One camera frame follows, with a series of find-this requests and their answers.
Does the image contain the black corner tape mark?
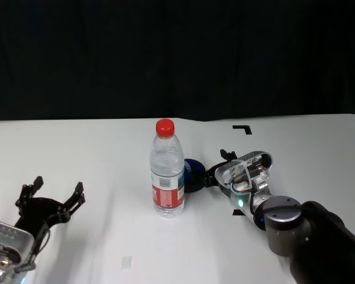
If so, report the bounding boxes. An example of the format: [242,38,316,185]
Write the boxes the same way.
[232,125,253,136]

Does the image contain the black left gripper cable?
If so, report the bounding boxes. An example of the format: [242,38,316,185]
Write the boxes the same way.
[16,214,52,272]

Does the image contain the black backdrop curtain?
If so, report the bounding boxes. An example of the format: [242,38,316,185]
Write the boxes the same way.
[0,0,355,122]

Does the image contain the clear water bottle red cap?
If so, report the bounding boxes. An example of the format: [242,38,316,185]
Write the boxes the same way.
[149,118,186,220]

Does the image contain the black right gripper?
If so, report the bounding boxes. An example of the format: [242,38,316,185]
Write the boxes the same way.
[203,149,238,189]

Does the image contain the green and red wires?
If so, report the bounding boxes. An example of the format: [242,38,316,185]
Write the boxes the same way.
[230,181,253,196]

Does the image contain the dark blue round lid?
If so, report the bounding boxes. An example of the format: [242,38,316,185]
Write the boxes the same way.
[183,158,207,193]

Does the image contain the clear left wrist camera housing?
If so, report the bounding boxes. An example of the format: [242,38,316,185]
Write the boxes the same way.
[0,218,34,266]

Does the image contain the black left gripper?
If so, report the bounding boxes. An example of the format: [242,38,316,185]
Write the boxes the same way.
[13,176,85,236]

